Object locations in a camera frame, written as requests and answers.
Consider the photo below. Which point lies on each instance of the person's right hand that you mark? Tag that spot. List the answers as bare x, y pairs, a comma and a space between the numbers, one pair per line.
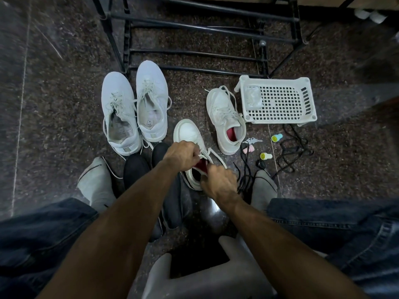
219, 185

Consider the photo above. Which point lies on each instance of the person's left hand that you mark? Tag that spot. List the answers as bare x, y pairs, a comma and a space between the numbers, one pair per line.
180, 155

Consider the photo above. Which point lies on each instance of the person's left fingers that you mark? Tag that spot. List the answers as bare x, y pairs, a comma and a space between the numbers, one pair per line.
195, 153

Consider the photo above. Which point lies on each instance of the person's right fingers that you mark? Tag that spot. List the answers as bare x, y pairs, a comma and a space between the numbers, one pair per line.
209, 174

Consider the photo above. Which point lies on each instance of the white shoelace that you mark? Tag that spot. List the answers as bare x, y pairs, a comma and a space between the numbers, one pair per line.
215, 155

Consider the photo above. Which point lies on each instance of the white sneaker with red lining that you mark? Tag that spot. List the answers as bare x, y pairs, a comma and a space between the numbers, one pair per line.
188, 132
224, 118

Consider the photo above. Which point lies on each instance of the person's right forearm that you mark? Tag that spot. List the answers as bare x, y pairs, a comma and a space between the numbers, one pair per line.
280, 252

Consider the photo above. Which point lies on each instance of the person's left forearm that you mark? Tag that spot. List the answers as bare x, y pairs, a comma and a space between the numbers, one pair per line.
121, 227

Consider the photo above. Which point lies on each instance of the black shoelace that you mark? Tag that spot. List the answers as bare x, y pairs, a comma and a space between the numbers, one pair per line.
246, 174

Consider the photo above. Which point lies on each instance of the black shoe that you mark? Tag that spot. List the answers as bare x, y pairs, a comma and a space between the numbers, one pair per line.
135, 171
176, 202

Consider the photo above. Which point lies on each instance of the small pink bottle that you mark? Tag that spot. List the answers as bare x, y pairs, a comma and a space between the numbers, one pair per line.
248, 149

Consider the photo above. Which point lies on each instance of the silver keys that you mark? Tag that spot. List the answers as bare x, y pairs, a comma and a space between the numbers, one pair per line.
254, 141

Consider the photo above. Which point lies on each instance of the person's right grey sock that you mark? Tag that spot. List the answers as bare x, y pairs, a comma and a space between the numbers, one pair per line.
264, 189

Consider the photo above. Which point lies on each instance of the person's grey sock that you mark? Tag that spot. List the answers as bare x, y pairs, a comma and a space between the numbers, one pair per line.
95, 183
264, 189

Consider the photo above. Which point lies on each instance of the small yellow-capped bottle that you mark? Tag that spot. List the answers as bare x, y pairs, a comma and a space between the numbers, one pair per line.
266, 156

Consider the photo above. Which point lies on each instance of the white mesh sneaker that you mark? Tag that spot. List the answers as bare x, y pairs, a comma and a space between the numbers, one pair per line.
152, 102
120, 115

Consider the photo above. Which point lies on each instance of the small blue-capped yellow bottle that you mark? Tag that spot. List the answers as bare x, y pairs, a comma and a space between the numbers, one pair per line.
276, 137

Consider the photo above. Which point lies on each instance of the clear plastic bag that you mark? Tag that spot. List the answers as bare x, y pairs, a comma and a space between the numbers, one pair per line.
253, 97

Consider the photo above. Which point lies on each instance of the white plastic basket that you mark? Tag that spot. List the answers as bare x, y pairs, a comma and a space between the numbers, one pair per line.
280, 101

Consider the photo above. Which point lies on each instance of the white plastic stool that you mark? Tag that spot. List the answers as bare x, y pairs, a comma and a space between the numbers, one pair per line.
218, 277

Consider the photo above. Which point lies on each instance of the person's left grey sock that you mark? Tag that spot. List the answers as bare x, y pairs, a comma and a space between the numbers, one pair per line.
95, 183

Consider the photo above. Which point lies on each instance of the black metal shoe rack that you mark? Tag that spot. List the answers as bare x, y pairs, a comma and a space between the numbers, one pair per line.
199, 27

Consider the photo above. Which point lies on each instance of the person's right jeans leg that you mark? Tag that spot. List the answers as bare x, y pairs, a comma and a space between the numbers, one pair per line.
349, 233

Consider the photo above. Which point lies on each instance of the person's jeans leg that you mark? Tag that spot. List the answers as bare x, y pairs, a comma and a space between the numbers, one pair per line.
40, 236
349, 233

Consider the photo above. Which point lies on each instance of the person's left jeans leg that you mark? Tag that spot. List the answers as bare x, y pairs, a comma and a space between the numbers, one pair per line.
40, 236

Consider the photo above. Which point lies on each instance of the white round object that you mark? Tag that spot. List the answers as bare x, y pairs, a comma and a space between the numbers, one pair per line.
362, 13
377, 16

